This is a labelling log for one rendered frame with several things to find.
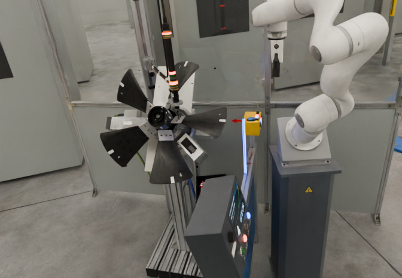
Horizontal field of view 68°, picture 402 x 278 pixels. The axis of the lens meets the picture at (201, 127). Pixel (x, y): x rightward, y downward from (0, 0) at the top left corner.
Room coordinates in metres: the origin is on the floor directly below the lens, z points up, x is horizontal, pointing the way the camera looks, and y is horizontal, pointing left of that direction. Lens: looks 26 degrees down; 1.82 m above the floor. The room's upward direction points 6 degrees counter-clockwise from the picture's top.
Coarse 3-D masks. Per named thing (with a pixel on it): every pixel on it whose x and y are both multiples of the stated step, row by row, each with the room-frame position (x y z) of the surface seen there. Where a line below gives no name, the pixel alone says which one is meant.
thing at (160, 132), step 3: (159, 132) 1.42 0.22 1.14; (162, 132) 1.43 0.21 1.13; (165, 132) 1.44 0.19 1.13; (168, 132) 1.45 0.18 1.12; (171, 132) 1.46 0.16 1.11; (159, 135) 1.41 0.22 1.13; (168, 135) 1.44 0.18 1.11; (159, 138) 1.40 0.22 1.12; (162, 138) 1.41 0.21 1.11; (165, 138) 1.42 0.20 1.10; (168, 138) 1.43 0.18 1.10; (171, 138) 1.43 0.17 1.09
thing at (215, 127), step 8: (208, 112) 1.48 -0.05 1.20; (216, 112) 1.46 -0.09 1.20; (224, 112) 1.44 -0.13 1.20; (184, 120) 1.43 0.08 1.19; (192, 120) 1.42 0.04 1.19; (200, 120) 1.41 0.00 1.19; (208, 120) 1.40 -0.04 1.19; (216, 120) 1.39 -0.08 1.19; (200, 128) 1.35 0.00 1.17; (208, 128) 1.35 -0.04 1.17; (216, 128) 1.34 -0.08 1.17; (216, 136) 1.30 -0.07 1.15
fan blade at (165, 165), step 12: (168, 144) 1.39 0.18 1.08; (156, 156) 1.32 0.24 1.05; (168, 156) 1.34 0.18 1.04; (180, 156) 1.37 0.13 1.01; (156, 168) 1.28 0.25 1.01; (168, 168) 1.29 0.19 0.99; (180, 168) 1.31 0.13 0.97; (156, 180) 1.24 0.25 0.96; (168, 180) 1.25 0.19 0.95; (180, 180) 1.27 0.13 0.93
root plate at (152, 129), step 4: (144, 124) 1.48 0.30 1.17; (148, 124) 1.48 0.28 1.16; (140, 128) 1.47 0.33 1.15; (144, 128) 1.48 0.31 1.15; (148, 128) 1.48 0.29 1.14; (152, 128) 1.48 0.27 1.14; (144, 132) 1.48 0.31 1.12; (148, 132) 1.48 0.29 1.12; (152, 132) 1.49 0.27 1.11; (156, 132) 1.49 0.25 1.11; (148, 136) 1.48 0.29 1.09
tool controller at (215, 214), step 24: (216, 192) 0.74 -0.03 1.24; (240, 192) 0.78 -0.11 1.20; (192, 216) 0.66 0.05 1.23; (216, 216) 0.63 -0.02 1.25; (240, 216) 0.71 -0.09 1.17; (192, 240) 0.58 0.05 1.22; (216, 240) 0.56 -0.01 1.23; (240, 240) 0.64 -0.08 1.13; (216, 264) 0.57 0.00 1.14; (240, 264) 0.58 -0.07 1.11
